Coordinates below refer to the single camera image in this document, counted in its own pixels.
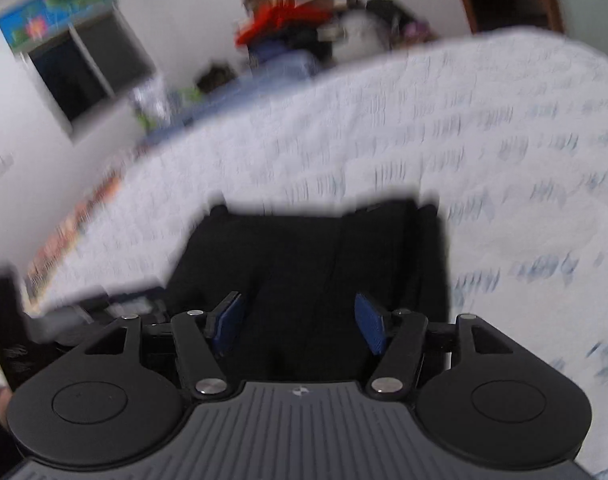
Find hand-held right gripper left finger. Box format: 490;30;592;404
84;290;245;401

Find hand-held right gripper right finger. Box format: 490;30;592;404
354;292;522;403

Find black pants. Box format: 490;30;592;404
166;199;452;382

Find patterned mattress edge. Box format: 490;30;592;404
26;169;126;307

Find white script-print bed sheet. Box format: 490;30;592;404
26;25;608;480

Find dark object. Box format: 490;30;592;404
0;259;35;396

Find blue blanket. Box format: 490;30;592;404
141;54;327;147

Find dark window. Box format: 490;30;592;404
26;8;157;134

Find red knit garment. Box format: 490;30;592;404
235;2;331;47

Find pile of clothes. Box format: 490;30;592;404
233;0;439;70

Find floral picture above window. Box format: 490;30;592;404
0;0;118;54

